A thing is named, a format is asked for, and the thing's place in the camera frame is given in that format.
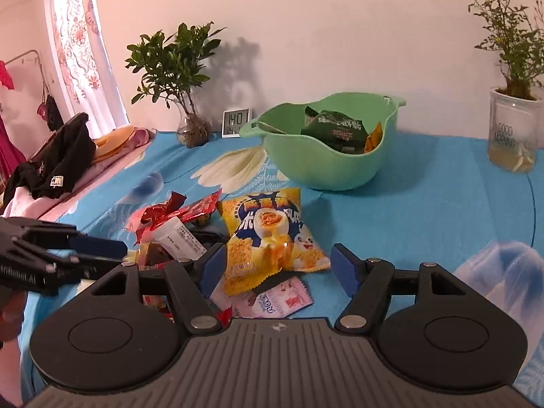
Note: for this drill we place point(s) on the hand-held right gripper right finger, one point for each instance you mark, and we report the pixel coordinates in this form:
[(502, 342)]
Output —
[(342, 268)]

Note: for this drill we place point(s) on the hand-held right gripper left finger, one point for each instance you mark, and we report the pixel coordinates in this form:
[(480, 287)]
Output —
[(214, 267)]

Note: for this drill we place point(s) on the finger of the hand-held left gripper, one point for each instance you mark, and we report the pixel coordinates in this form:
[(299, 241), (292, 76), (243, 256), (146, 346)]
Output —
[(85, 270), (97, 246)]

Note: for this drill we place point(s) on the yellow snack bag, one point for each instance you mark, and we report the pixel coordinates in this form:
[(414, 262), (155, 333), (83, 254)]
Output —
[(263, 229)]

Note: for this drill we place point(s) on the green plastic bowl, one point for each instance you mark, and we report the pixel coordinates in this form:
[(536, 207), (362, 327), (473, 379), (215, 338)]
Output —
[(331, 165)]

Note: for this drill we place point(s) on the green dried fruit packet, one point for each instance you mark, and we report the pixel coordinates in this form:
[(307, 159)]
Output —
[(335, 129)]

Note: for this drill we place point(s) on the clear packet of dark snacks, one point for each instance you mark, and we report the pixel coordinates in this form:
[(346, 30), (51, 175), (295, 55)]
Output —
[(161, 257)]

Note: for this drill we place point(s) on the person's left hand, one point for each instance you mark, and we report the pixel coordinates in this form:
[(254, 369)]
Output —
[(10, 316)]

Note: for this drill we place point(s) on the long white packet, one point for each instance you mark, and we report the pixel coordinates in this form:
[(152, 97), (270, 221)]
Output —
[(178, 238)]

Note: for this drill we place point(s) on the crinkled red wrapper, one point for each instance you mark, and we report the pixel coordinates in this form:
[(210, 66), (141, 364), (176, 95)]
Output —
[(155, 216)]

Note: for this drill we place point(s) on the pink small packet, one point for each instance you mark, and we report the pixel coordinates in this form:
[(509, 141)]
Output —
[(272, 304)]

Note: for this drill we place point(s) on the pink blanket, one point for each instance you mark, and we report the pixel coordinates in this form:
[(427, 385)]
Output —
[(106, 168)]

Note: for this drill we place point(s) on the black garment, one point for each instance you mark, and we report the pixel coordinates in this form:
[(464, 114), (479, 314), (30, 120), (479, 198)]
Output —
[(63, 157)]

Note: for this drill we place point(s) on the yellow cloth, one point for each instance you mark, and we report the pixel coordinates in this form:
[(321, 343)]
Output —
[(114, 136)]

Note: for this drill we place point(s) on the magenta garment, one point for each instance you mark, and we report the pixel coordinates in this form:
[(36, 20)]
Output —
[(8, 153)]

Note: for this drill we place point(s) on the leafy plant in glass vase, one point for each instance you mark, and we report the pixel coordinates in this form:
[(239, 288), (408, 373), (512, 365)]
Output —
[(193, 131)]

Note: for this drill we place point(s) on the black hanging bag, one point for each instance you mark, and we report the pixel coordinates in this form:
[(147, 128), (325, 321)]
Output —
[(54, 112)]

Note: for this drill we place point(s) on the white digital clock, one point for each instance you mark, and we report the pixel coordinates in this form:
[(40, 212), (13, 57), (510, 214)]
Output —
[(236, 123)]

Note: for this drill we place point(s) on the metal clothes rack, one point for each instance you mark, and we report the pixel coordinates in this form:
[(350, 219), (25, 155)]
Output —
[(40, 68)]

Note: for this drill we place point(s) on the red garment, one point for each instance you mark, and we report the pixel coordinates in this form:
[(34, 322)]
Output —
[(5, 76)]

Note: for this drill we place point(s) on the floral curtain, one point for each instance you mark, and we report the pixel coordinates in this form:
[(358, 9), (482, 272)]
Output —
[(80, 51)]

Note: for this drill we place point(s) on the thin plant in clear cup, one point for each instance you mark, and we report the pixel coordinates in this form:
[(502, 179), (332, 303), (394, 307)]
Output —
[(510, 136)]

